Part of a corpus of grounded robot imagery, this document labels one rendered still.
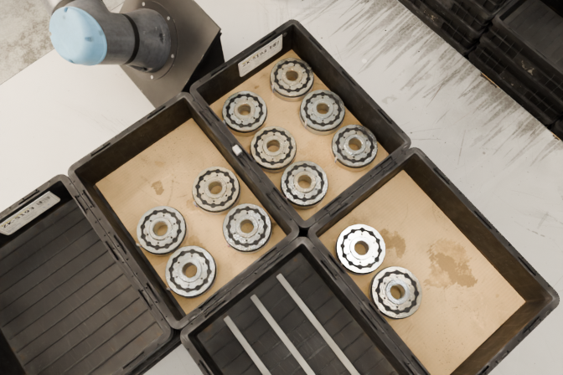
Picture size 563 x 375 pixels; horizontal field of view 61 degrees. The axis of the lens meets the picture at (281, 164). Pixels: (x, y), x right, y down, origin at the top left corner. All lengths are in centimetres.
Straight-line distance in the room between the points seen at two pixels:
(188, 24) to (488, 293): 88
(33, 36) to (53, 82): 106
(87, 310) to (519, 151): 109
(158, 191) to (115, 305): 25
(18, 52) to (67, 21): 137
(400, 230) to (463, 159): 33
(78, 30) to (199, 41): 26
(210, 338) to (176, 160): 39
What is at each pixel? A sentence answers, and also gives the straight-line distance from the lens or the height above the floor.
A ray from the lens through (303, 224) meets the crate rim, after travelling 95.
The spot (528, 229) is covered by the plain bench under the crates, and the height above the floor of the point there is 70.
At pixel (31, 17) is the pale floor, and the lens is 256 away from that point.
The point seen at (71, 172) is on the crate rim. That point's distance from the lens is 106.
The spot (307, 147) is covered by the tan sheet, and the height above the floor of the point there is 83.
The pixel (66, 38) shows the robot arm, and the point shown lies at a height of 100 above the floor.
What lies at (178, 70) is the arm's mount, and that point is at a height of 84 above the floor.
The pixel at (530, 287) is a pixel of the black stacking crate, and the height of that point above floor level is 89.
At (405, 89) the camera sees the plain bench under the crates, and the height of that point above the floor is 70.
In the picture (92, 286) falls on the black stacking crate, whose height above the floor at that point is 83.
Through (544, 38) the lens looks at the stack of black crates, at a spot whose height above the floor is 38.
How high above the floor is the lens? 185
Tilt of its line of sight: 70 degrees down
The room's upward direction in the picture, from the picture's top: 1 degrees clockwise
